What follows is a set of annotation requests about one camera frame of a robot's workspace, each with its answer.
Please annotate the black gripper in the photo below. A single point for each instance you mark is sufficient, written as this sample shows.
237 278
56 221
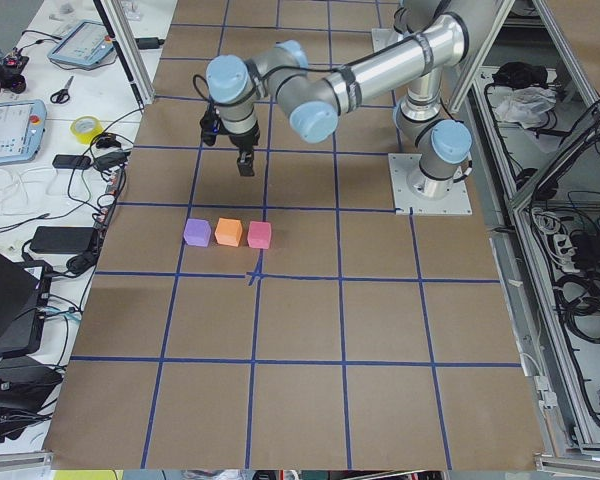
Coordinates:
243 141

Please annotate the orange foam block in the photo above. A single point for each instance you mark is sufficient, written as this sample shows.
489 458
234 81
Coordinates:
228 232

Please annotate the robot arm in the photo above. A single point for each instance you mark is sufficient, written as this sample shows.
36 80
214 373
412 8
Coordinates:
315 107

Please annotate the pink foam block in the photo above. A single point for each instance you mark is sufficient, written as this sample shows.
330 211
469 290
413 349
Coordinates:
259 235

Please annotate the purple foam block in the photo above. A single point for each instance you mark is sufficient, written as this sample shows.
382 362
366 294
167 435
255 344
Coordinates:
197 232

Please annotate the yellow tape roll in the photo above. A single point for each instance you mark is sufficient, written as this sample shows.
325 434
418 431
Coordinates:
86 129

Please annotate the brown paper mat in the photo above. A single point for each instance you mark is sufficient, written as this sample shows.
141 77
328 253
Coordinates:
360 339

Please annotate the small black adapter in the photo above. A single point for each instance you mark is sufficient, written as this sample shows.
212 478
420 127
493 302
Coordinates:
71 162

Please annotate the blue teach pendant far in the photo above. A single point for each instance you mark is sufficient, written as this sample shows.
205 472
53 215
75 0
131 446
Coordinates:
86 46

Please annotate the blue teach pendant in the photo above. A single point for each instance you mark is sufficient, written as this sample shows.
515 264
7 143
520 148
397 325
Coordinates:
86 46
22 125

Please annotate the black power adapter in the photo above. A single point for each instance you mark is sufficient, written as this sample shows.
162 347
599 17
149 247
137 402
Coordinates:
61 240

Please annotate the blue teach pendant near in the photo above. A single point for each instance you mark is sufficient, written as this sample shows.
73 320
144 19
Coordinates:
22 125

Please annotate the black laptop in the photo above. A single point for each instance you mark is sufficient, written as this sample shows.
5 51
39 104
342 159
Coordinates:
24 293

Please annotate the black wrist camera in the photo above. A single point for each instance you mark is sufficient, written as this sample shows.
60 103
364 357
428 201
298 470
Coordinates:
211 126

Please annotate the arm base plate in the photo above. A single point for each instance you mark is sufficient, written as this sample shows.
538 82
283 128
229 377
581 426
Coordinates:
416 194
382 38

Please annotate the black handled scissors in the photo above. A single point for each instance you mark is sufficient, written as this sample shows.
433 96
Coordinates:
62 96

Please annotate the aluminium frame post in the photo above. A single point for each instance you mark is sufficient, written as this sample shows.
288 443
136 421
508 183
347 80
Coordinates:
117 26

